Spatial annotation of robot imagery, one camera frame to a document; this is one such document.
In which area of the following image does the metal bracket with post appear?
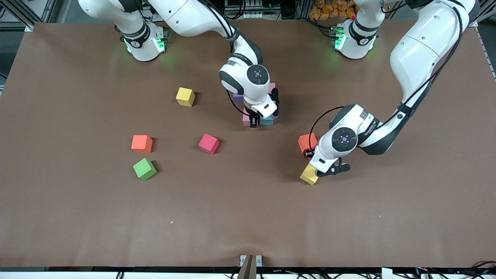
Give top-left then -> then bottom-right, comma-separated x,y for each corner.
239,255 -> 262,279

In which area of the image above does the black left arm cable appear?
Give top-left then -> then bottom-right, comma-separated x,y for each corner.
309,107 -> 345,142

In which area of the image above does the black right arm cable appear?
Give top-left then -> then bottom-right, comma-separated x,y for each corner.
226,90 -> 252,117

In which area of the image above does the yellow foam cube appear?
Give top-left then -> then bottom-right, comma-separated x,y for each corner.
176,86 -> 196,108
300,165 -> 319,185

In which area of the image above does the aluminium frame strut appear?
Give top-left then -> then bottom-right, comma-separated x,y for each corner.
0,0 -> 35,31

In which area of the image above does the red foam cube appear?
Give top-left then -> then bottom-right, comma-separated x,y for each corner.
198,133 -> 220,155

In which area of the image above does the green foam cube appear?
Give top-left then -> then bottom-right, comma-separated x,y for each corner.
133,158 -> 157,181

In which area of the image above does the orange foam cube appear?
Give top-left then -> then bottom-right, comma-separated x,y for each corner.
131,135 -> 153,153
298,133 -> 318,154

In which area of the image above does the bag of orange snacks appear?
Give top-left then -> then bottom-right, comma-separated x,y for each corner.
309,0 -> 359,21

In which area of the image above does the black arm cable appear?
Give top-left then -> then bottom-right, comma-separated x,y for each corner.
226,90 -> 252,117
309,107 -> 345,142

